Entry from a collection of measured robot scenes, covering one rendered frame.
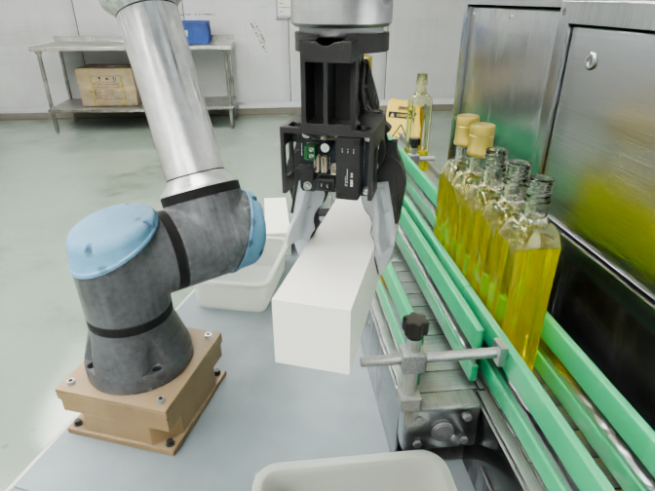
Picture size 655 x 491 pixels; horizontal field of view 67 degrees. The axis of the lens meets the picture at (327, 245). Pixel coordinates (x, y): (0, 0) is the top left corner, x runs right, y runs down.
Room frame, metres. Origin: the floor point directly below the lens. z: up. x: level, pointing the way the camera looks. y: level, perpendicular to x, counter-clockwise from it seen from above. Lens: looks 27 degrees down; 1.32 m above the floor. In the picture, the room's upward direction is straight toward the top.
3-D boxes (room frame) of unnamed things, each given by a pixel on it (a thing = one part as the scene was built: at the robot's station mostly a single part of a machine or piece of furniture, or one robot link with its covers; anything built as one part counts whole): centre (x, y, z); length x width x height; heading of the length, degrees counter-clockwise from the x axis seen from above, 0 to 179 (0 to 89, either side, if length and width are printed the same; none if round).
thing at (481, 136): (0.70, -0.22, 1.14); 0.04 x 0.04 x 0.04
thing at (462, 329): (1.36, -0.09, 0.93); 1.75 x 0.01 x 0.08; 6
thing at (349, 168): (0.40, -0.01, 1.24); 0.09 x 0.08 x 0.12; 166
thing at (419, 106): (1.38, -0.25, 1.01); 0.06 x 0.06 x 0.26; 7
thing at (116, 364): (0.59, 0.28, 0.89); 0.15 x 0.15 x 0.10
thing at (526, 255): (0.53, -0.24, 0.99); 0.06 x 0.06 x 0.21; 7
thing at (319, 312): (0.43, -0.02, 1.09); 0.24 x 0.06 x 0.06; 166
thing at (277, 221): (1.21, 0.14, 0.78); 0.24 x 0.06 x 0.06; 7
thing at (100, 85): (5.76, 2.40, 0.45); 0.62 x 0.44 x 0.40; 91
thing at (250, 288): (0.94, 0.18, 0.78); 0.22 x 0.17 x 0.09; 171
